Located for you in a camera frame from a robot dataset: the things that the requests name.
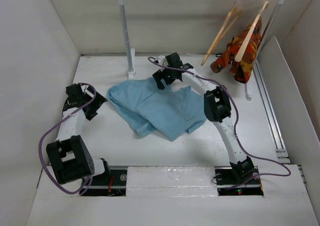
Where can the wooden hanger with garment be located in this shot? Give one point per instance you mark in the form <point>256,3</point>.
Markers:
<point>246,41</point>

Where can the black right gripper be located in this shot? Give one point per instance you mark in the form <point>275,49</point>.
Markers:
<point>158,75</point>

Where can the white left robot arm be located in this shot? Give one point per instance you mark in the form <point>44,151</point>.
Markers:
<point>68,155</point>

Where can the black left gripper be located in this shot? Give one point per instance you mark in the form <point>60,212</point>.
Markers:
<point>97,103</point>

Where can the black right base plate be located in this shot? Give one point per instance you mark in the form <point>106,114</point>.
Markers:
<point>228,185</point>

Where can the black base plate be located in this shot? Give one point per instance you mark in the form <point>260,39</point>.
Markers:
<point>114,185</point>
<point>228,185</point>

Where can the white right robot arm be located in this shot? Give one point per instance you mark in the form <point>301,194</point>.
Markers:
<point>217,108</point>

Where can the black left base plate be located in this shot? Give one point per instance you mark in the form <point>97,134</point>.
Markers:
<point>114,185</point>

